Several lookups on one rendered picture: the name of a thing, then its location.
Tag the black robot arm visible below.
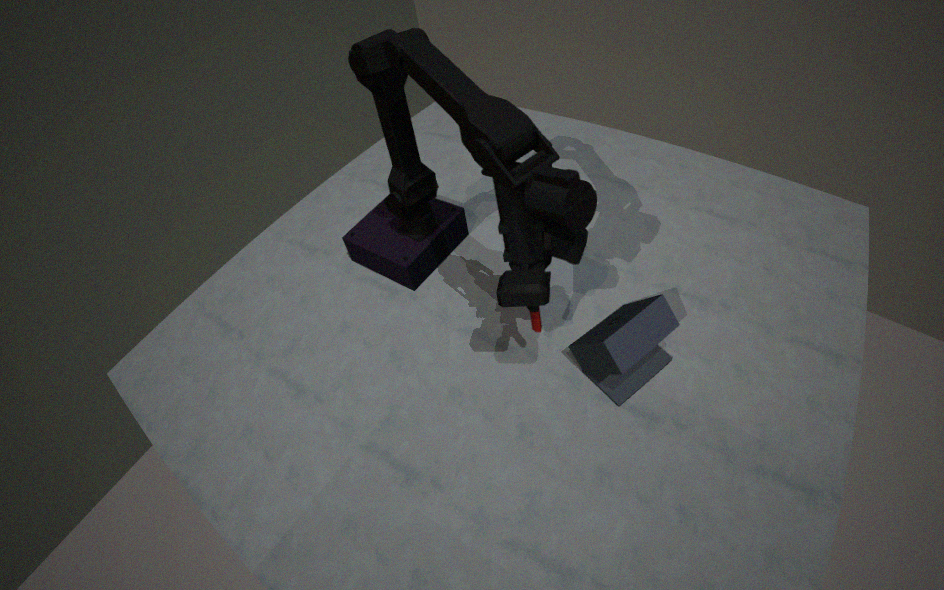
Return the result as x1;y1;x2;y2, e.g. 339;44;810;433
348;28;597;265

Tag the dark red peg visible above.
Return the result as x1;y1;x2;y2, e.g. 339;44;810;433
530;306;541;333

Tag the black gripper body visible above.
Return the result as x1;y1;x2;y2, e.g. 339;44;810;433
496;214;550;307

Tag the dark grey sloped panel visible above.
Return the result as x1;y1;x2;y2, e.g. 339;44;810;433
568;294;680;407

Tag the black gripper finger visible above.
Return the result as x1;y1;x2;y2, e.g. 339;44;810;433
509;255;552;270
526;271;551;312

